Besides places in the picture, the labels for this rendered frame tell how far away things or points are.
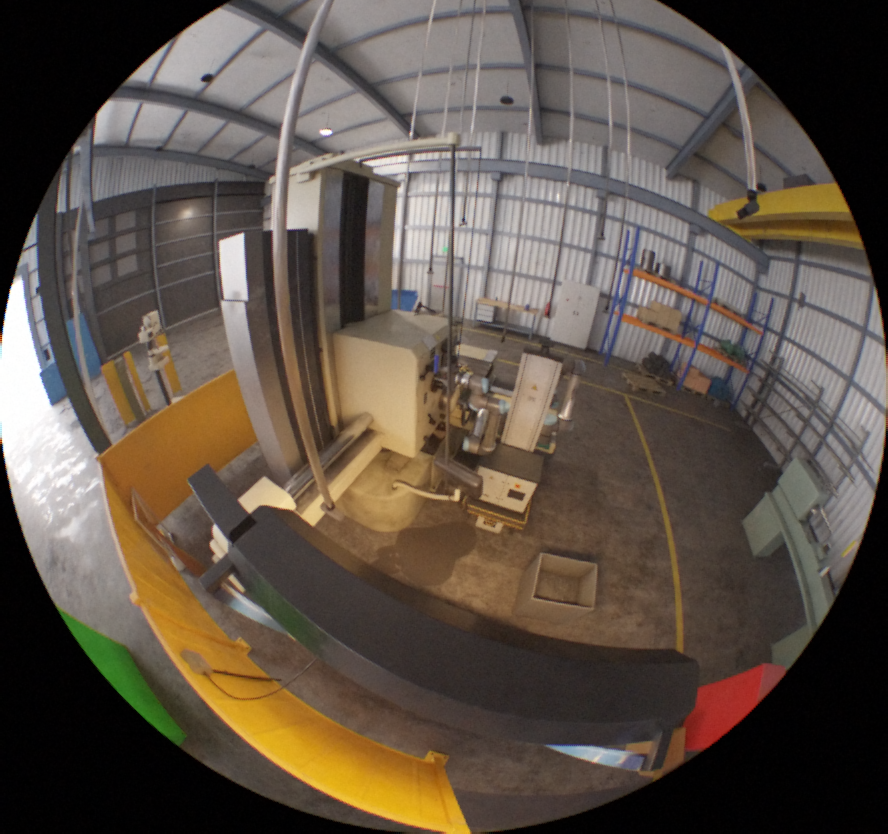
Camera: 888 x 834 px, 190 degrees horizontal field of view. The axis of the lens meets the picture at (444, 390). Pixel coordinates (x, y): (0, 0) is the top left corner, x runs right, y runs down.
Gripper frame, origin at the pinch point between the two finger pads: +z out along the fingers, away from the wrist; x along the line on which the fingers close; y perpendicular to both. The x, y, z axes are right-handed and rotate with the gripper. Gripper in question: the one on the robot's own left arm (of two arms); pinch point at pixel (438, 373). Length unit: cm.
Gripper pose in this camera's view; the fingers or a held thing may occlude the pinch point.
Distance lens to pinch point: 175.9
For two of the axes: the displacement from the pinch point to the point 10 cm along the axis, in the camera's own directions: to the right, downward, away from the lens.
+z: -9.3, -2.6, 2.8
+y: -3.7, 4.4, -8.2
